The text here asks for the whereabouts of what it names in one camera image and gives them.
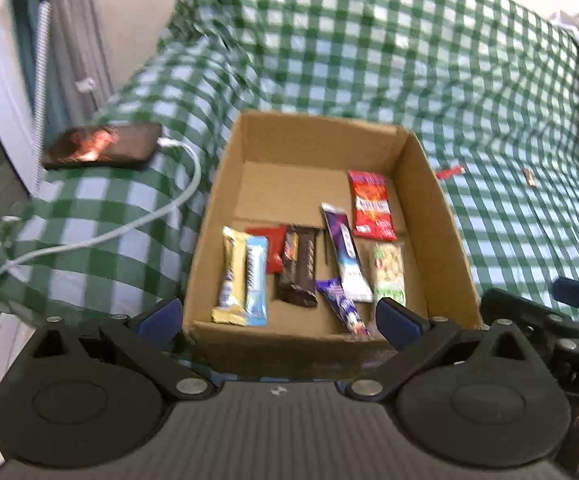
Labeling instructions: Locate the purple white snack bar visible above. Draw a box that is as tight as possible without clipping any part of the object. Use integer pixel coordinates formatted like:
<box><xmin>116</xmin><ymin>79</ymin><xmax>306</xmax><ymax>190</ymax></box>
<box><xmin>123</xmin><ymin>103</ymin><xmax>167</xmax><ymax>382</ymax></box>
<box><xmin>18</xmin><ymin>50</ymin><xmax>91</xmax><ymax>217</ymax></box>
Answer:
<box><xmin>321</xmin><ymin>203</ymin><xmax>373</xmax><ymax>304</ymax></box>

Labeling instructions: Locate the red chip snack bag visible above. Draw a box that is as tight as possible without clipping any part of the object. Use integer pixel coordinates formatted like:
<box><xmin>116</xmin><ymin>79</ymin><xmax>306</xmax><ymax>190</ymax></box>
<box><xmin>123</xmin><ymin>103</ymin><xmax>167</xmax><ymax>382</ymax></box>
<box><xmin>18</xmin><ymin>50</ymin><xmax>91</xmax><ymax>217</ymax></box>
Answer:
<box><xmin>348</xmin><ymin>171</ymin><xmax>397</xmax><ymax>242</ymax></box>

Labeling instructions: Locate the small brown red candy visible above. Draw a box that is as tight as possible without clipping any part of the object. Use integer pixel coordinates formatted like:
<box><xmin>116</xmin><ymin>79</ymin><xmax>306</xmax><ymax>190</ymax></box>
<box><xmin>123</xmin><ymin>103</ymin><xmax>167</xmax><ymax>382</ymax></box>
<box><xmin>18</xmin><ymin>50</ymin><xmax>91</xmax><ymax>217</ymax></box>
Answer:
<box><xmin>523</xmin><ymin>168</ymin><xmax>538</xmax><ymax>188</ymax></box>

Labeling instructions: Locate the red stick snack packet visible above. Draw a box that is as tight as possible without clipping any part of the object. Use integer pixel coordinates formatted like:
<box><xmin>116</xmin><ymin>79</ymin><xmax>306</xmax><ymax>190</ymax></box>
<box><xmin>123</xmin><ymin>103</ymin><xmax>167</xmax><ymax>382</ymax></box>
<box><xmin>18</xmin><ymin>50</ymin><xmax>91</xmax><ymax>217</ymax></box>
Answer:
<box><xmin>436</xmin><ymin>164</ymin><xmax>466</xmax><ymax>181</ymax></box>

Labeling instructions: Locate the blue white snack bar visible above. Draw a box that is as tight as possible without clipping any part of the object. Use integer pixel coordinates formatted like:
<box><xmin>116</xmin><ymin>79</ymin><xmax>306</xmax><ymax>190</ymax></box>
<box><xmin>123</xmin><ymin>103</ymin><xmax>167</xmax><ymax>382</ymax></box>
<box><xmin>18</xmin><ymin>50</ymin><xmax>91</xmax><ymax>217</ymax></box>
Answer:
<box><xmin>245</xmin><ymin>235</ymin><xmax>268</xmax><ymax>326</ymax></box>

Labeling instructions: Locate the red square fortune snack packet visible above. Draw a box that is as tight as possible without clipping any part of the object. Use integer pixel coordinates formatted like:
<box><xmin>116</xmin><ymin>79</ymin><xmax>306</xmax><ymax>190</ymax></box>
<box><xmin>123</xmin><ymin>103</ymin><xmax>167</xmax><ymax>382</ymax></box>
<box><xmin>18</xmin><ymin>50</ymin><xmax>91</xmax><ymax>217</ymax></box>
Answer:
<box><xmin>245</xmin><ymin>224</ymin><xmax>286</xmax><ymax>274</ymax></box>

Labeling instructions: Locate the green peanut snack packet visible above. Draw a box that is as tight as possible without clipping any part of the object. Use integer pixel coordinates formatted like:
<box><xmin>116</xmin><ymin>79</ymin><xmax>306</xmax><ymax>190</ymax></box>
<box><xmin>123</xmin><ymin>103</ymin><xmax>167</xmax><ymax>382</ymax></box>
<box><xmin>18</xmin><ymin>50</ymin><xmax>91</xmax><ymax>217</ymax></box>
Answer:
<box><xmin>371</xmin><ymin>243</ymin><xmax>407</xmax><ymax>306</ymax></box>

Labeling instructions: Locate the yellow white snack bar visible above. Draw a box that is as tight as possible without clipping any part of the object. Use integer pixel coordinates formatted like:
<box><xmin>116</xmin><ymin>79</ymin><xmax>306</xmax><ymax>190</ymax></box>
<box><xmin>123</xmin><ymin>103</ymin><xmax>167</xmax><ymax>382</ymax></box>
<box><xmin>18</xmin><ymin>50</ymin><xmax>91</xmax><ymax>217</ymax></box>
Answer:
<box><xmin>212</xmin><ymin>226</ymin><xmax>250</xmax><ymax>326</ymax></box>

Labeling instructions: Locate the small purple candy packet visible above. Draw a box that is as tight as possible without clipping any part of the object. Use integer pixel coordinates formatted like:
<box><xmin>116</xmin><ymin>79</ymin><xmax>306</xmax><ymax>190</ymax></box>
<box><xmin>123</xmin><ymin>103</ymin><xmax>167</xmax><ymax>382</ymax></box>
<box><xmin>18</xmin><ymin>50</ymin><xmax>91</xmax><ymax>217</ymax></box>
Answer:
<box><xmin>315</xmin><ymin>278</ymin><xmax>370</xmax><ymax>336</ymax></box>

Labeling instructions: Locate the dark brown chocolate bar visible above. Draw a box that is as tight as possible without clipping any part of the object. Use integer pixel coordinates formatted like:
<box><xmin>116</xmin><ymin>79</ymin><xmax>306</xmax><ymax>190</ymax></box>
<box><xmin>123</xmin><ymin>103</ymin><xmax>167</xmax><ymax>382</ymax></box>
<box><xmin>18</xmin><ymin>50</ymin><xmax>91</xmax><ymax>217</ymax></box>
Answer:
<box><xmin>276</xmin><ymin>226</ymin><xmax>319</xmax><ymax>309</ymax></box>

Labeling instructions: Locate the cardboard box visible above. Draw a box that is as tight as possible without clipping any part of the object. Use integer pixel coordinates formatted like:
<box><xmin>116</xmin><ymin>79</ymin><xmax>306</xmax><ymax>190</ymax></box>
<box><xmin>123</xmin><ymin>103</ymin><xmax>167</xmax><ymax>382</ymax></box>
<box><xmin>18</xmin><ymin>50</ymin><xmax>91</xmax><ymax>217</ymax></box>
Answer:
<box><xmin>183</xmin><ymin>110</ymin><xmax>480</xmax><ymax>379</ymax></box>

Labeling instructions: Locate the black smartphone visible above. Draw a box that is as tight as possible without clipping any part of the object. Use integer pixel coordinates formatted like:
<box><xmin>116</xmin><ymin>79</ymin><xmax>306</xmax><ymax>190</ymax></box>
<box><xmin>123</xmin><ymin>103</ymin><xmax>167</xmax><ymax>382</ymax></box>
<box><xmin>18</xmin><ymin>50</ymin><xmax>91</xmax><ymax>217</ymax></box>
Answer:
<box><xmin>41</xmin><ymin>124</ymin><xmax>163</xmax><ymax>170</ymax></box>

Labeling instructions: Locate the green checkered sofa cover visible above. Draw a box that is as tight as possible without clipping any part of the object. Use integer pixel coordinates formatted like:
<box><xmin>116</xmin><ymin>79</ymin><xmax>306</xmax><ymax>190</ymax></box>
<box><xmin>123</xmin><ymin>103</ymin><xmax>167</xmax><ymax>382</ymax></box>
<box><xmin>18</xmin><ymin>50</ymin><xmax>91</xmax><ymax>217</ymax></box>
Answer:
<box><xmin>0</xmin><ymin>0</ymin><xmax>579</xmax><ymax>326</ymax></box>

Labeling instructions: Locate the grey curtain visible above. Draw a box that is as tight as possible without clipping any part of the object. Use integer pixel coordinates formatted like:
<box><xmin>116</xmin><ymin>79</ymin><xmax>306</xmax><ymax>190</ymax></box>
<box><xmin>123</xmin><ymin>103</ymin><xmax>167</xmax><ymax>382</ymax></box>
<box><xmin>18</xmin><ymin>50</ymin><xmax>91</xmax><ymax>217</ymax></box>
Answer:
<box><xmin>6</xmin><ymin>0</ymin><xmax>116</xmax><ymax>126</ymax></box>

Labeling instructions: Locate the black white floor lamp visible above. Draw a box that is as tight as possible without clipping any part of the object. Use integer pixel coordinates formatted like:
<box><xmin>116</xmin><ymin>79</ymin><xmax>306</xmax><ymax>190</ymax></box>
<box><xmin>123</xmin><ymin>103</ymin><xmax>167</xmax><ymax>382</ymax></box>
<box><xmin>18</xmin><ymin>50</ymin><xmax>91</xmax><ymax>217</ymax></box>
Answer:
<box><xmin>32</xmin><ymin>0</ymin><xmax>52</xmax><ymax>196</ymax></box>

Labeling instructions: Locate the white charging cable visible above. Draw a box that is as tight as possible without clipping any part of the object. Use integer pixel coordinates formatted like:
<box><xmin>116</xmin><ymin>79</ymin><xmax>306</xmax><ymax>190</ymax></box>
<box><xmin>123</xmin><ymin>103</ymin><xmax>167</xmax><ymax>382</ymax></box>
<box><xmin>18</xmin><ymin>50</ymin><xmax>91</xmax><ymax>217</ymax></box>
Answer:
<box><xmin>0</xmin><ymin>136</ymin><xmax>204</xmax><ymax>296</ymax></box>

